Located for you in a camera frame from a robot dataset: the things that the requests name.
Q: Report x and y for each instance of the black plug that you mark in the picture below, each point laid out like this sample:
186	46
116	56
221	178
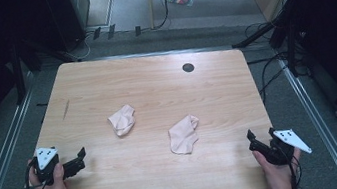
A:
96	33
111	30
137	30

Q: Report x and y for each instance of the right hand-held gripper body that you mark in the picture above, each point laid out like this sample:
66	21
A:
286	146

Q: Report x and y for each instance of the pale pink sock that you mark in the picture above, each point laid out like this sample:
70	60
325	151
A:
183	136
122	120

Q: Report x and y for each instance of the black round table grommet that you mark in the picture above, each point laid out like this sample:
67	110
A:
188	67

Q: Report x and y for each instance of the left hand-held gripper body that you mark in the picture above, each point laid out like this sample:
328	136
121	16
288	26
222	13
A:
47	166

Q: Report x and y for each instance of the black tripod stand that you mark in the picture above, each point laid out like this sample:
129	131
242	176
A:
258	32

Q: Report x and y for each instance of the person's right hand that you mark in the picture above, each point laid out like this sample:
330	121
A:
278	175

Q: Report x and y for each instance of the dark cabinet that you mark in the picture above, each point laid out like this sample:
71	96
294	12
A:
68	15

